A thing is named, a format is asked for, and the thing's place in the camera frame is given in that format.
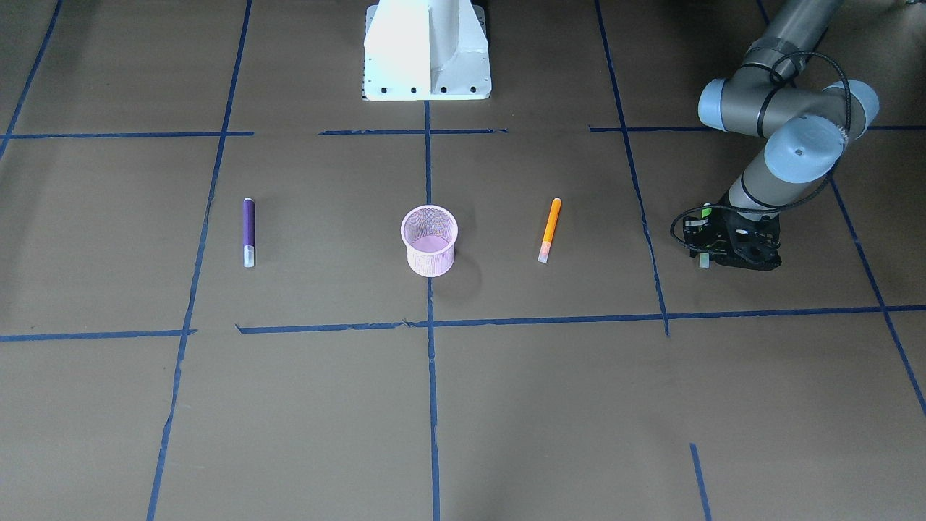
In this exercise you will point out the pink mesh pen holder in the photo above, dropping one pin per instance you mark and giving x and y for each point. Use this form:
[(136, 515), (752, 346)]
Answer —
[(429, 233)]

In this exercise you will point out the purple marker pen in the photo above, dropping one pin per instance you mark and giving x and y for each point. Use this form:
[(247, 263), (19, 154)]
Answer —
[(249, 213)]

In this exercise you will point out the orange marker pen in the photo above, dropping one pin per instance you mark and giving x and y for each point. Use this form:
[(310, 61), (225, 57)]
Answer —
[(549, 230)]

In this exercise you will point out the green marker pen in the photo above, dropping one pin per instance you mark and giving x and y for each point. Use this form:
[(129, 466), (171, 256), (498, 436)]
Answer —
[(704, 257)]

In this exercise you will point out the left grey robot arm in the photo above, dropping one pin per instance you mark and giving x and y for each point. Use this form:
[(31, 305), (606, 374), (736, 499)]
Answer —
[(808, 112)]

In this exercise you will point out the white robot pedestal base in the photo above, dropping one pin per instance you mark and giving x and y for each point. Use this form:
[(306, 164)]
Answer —
[(426, 50)]

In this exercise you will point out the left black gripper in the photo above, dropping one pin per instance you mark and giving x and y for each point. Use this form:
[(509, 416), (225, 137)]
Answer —
[(710, 233)]

